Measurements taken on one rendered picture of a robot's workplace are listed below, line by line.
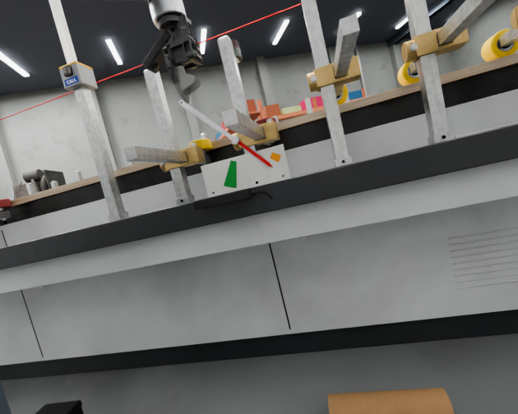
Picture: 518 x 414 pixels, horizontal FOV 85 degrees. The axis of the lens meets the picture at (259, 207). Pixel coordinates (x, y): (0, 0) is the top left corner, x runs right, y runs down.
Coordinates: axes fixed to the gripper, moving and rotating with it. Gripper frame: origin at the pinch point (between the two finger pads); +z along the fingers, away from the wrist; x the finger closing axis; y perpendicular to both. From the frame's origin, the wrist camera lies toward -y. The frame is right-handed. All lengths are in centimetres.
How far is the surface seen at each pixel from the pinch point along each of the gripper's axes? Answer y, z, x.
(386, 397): 35, 91, -3
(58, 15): -117, -118, 102
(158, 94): -10.2, -6.2, 6.1
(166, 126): -10.4, 4.0, 6.0
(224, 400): -18, 98, 8
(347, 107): 45, 10, 26
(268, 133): 20.1, 14.7, 5.3
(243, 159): 11.1, 20.0, 5.3
